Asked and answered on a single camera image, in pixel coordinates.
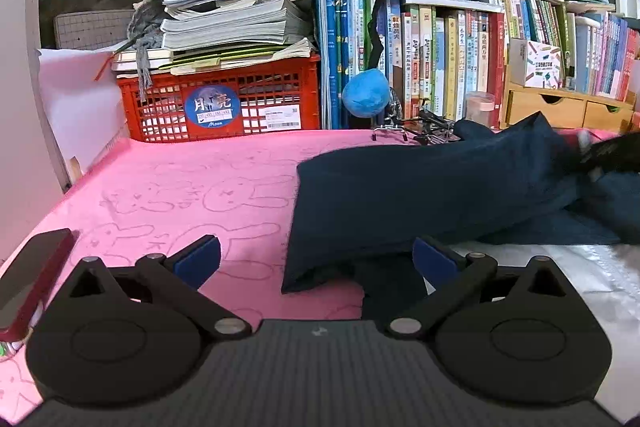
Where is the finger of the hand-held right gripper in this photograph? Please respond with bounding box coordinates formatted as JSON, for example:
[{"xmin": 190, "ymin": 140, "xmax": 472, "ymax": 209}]
[{"xmin": 577, "ymin": 132, "xmax": 640, "ymax": 174}]

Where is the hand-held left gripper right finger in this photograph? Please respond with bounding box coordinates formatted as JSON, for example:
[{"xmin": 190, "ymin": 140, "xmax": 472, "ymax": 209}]
[{"xmin": 386, "ymin": 236, "xmax": 576, "ymax": 342}]

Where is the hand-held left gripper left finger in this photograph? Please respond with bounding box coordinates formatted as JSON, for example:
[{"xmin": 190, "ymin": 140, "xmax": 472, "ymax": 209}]
[{"xmin": 62, "ymin": 234, "xmax": 253, "ymax": 342}]

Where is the navy jacket with white stripes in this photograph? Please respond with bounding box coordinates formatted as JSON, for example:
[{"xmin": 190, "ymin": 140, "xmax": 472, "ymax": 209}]
[{"xmin": 281, "ymin": 112, "xmax": 640, "ymax": 413}]

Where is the wooden drawer organizer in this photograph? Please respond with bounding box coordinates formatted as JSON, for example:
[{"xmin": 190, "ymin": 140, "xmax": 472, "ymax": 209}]
[{"xmin": 502, "ymin": 82, "xmax": 638, "ymax": 135}]

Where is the pink bunny-print blanket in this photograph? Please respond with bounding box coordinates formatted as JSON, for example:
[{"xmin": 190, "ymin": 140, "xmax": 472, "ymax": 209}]
[{"xmin": 0, "ymin": 129, "xmax": 621, "ymax": 427}]

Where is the white box with colourful print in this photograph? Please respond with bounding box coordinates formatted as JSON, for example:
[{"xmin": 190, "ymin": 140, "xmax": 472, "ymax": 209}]
[{"xmin": 509, "ymin": 38, "xmax": 565, "ymax": 88}]

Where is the clear jar with pink lid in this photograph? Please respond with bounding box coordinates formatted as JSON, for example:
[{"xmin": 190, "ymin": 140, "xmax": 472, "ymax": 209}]
[{"xmin": 465, "ymin": 91, "xmax": 497, "ymax": 128}]

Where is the red plastic crate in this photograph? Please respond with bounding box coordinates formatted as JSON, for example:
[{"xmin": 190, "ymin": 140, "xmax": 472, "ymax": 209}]
[{"xmin": 116, "ymin": 54, "xmax": 322, "ymax": 142}]

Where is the dark phone with red case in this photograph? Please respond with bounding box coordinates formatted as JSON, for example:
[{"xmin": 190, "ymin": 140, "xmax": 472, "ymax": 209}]
[{"xmin": 0, "ymin": 228, "xmax": 76, "ymax": 342}]

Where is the blue plush ball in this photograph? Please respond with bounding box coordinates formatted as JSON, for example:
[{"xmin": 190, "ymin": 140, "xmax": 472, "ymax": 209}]
[{"xmin": 342, "ymin": 68, "xmax": 392, "ymax": 118}]

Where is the row of upright books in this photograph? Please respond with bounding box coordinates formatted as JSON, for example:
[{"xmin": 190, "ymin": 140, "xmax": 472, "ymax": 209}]
[{"xmin": 314, "ymin": 0, "xmax": 640, "ymax": 132}]

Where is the white paper sheet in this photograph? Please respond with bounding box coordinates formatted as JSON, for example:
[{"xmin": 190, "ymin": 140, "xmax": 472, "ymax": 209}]
[{"xmin": 37, "ymin": 48, "xmax": 132, "ymax": 175}]

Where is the stack of papers and booklets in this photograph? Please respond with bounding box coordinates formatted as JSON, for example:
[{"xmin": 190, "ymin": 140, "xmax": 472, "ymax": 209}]
[{"xmin": 111, "ymin": 0, "xmax": 318, "ymax": 76}]

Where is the grey knitted cloth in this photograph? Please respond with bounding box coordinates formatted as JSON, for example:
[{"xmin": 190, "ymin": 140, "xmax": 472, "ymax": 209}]
[{"xmin": 127, "ymin": 0, "xmax": 169, "ymax": 104}]

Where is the grey grid board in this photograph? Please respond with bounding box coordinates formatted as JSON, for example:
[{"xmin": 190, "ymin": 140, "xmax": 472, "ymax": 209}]
[{"xmin": 54, "ymin": 9, "xmax": 136, "ymax": 51}]

